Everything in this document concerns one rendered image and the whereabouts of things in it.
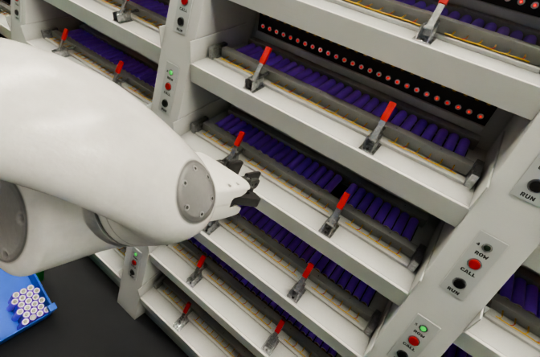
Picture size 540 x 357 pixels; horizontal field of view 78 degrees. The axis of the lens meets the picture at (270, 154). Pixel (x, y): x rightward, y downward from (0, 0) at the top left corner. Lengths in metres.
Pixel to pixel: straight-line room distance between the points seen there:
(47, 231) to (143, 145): 0.09
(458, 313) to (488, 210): 0.19
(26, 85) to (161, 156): 0.08
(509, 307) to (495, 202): 0.22
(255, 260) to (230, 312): 0.19
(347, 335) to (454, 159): 0.42
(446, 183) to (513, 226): 0.11
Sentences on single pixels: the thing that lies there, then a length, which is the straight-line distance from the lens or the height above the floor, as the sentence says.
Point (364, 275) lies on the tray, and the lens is 0.70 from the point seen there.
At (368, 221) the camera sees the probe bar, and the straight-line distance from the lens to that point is 0.71.
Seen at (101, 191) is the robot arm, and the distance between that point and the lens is 0.21.
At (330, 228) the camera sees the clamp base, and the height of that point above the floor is 0.70.
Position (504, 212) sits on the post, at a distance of 0.60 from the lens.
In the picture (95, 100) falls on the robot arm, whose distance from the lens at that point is 0.22.
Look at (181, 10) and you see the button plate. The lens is 0.80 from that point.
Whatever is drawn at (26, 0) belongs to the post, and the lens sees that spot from 1.36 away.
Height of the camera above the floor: 1.07
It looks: 25 degrees down
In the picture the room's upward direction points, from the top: 20 degrees clockwise
